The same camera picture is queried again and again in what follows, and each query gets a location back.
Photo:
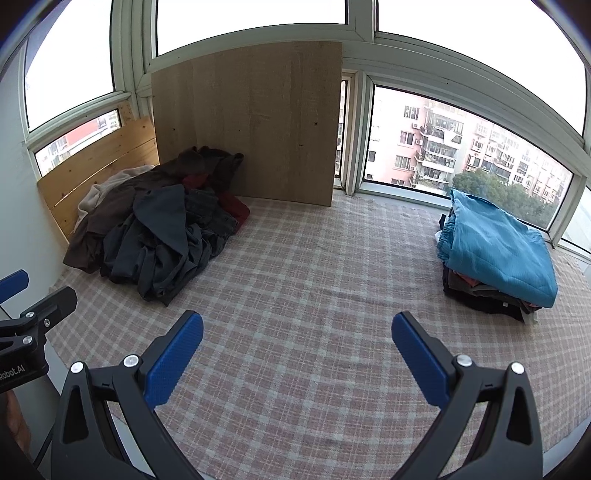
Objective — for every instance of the pine slat panel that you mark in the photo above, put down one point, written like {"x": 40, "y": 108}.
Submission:
{"x": 132, "y": 145}

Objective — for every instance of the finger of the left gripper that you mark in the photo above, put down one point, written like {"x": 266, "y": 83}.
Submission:
{"x": 38, "y": 319}
{"x": 13, "y": 284}

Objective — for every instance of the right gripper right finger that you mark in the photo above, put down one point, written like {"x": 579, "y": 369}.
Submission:
{"x": 508, "y": 444}

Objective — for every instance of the folded teal garment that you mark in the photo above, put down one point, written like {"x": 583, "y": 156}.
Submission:
{"x": 484, "y": 242}

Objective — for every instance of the dark blue-grey garment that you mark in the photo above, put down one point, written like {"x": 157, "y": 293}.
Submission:
{"x": 167, "y": 240}

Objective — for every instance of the beige knit garment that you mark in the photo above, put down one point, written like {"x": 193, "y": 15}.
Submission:
{"x": 98, "y": 191}

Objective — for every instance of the large plywood board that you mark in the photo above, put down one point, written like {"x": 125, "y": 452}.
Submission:
{"x": 277, "y": 104}

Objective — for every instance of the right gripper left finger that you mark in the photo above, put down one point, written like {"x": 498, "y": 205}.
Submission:
{"x": 86, "y": 444}

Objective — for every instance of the pink plaid table cloth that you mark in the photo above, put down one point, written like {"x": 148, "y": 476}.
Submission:
{"x": 298, "y": 376}

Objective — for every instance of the red garment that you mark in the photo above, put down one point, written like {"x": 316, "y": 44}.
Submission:
{"x": 229, "y": 203}

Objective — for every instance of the brown fleece garment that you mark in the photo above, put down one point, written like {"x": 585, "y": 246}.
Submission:
{"x": 85, "y": 250}

